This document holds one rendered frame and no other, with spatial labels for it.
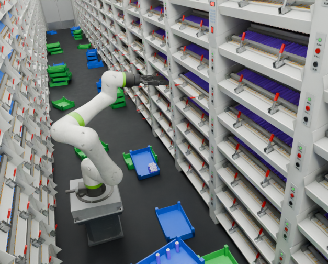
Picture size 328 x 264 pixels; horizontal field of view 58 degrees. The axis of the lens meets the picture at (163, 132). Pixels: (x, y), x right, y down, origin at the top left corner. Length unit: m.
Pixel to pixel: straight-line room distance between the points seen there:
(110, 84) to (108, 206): 0.78
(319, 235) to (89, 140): 1.11
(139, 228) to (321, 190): 1.42
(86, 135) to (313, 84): 1.04
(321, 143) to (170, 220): 1.44
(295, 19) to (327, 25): 0.14
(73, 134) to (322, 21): 1.18
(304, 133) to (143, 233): 1.45
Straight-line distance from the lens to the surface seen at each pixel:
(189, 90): 2.13
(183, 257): 1.62
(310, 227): 1.42
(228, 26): 1.64
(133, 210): 2.47
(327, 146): 1.17
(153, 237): 2.25
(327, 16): 1.07
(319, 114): 1.14
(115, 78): 1.85
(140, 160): 2.86
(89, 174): 1.95
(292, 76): 1.20
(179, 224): 2.31
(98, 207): 2.02
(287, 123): 1.29
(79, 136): 1.56
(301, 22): 1.15
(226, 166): 1.98
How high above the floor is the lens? 1.69
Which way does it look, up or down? 29 degrees down
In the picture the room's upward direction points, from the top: 5 degrees counter-clockwise
